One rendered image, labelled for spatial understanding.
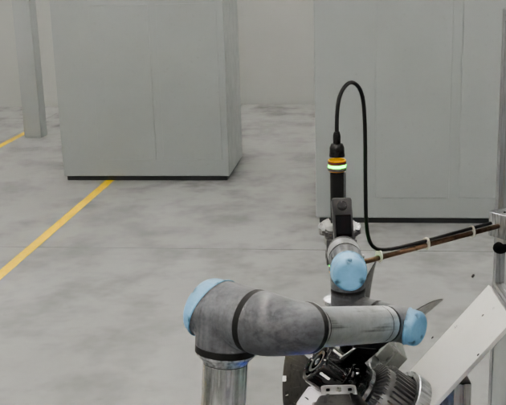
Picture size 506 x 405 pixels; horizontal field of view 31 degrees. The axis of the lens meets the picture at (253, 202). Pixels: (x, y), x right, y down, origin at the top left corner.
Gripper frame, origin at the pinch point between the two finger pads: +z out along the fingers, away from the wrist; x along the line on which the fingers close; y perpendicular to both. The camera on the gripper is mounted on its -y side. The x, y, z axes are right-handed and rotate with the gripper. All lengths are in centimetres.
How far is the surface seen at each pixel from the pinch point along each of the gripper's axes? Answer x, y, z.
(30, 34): -326, 25, 992
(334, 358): -0.7, 38.4, 2.7
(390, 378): 14.0, 44.9, 3.6
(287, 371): -12, 56, 32
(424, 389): 23, 47, 2
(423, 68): 111, 29, 541
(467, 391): 35, 50, 6
